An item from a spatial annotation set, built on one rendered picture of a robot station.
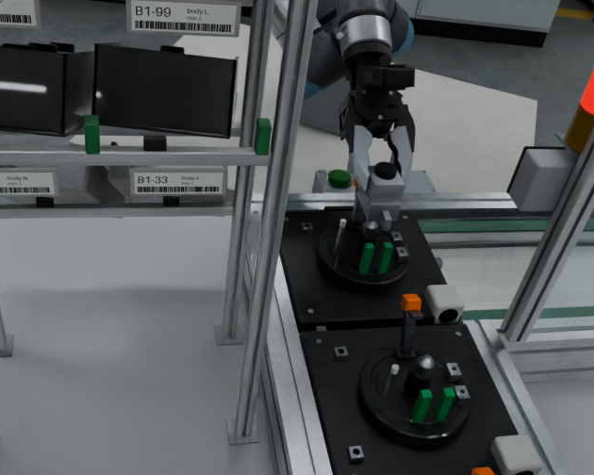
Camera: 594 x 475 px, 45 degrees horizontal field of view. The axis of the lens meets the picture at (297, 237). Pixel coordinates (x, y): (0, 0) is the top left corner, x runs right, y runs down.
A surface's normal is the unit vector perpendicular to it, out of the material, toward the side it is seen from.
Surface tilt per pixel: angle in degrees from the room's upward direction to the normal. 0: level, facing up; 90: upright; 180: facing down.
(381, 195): 90
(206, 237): 0
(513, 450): 0
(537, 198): 90
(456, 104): 0
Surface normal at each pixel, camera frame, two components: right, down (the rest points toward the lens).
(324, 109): -0.35, 0.57
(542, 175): 0.18, 0.66
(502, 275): 0.13, -0.76
